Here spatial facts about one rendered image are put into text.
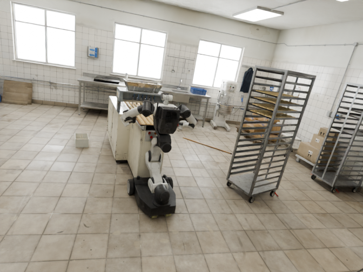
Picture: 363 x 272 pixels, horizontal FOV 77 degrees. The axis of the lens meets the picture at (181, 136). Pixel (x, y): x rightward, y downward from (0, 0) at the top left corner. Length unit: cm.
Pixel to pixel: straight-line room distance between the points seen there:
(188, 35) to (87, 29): 261
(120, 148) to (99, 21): 395
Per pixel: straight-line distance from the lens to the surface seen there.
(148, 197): 279
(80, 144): 437
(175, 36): 683
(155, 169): 288
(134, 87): 350
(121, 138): 362
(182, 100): 636
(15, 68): 730
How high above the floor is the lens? 175
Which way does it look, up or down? 18 degrees down
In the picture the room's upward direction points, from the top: 10 degrees clockwise
